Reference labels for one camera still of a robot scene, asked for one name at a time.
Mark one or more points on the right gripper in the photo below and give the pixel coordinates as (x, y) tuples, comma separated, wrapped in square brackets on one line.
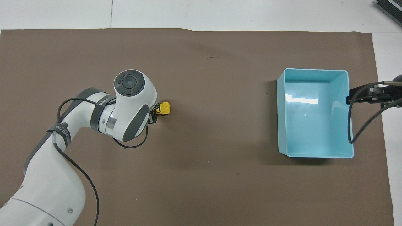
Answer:
[(396, 94)]

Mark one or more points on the yellow toy beetle car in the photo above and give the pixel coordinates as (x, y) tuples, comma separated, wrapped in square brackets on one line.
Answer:
[(164, 108)]

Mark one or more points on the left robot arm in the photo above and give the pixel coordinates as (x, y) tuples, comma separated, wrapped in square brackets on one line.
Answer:
[(47, 175)]

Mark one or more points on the light blue plastic bin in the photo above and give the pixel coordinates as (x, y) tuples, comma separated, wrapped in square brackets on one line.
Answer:
[(314, 119)]

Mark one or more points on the black stand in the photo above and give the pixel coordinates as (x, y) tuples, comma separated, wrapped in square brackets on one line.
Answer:
[(391, 7)]

